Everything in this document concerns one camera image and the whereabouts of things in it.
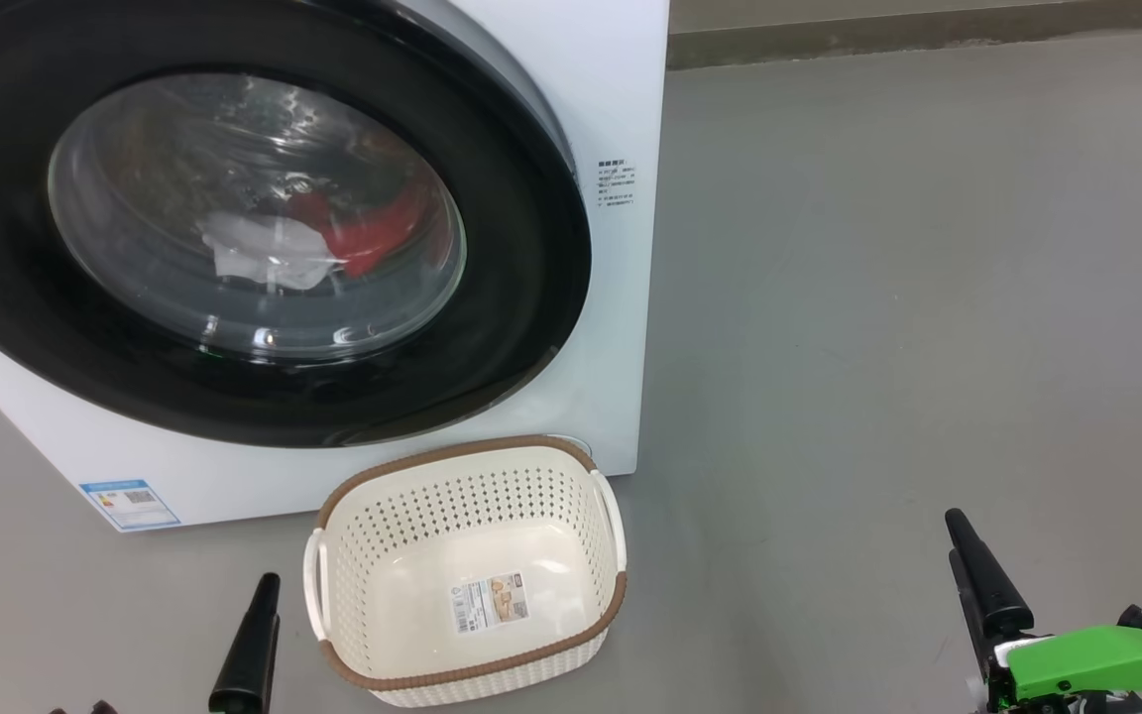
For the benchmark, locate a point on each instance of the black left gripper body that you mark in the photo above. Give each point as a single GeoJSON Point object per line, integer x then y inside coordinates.
{"type": "Point", "coordinates": [85, 708]}

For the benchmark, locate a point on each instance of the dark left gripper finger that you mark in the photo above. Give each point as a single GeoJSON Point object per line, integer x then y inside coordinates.
{"type": "Point", "coordinates": [249, 654]}

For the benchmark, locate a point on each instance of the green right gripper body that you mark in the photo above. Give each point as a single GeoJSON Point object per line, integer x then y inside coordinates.
{"type": "Point", "coordinates": [1096, 664]}

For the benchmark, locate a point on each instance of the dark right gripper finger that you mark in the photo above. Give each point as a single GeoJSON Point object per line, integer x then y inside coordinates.
{"type": "Point", "coordinates": [973, 635]}
{"type": "Point", "coordinates": [992, 590]}

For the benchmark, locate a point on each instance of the white cloth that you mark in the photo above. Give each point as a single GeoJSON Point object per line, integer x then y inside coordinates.
{"type": "Point", "coordinates": [264, 250]}

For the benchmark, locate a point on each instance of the red cloth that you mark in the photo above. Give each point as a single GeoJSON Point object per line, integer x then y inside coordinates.
{"type": "Point", "coordinates": [383, 230]}

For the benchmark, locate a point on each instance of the black round washer door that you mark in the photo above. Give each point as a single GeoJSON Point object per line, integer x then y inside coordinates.
{"type": "Point", "coordinates": [516, 297]}

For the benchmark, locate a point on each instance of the cream perforated laundry basket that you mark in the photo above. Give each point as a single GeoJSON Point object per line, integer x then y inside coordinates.
{"type": "Point", "coordinates": [472, 496]}

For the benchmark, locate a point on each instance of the white front-load washing machine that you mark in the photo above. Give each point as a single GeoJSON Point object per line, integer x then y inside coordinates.
{"type": "Point", "coordinates": [586, 397]}

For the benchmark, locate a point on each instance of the stainless steel washing machine drum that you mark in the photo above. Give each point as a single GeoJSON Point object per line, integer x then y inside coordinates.
{"type": "Point", "coordinates": [264, 119]}

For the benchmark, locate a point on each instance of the blue energy label sticker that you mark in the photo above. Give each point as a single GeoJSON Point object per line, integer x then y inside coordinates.
{"type": "Point", "coordinates": [130, 504]}

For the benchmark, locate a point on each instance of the paper product label sticker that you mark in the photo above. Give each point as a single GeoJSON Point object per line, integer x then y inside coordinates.
{"type": "Point", "coordinates": [489, 603]}

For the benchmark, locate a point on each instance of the small printed text sticker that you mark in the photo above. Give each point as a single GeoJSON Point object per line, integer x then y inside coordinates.
{"type": "Point", "coordinates": [617, 184]}

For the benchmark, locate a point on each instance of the grey wall baseboard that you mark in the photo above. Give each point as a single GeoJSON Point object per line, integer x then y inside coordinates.
{"type": "Point", "coordinates": [928, 35]}

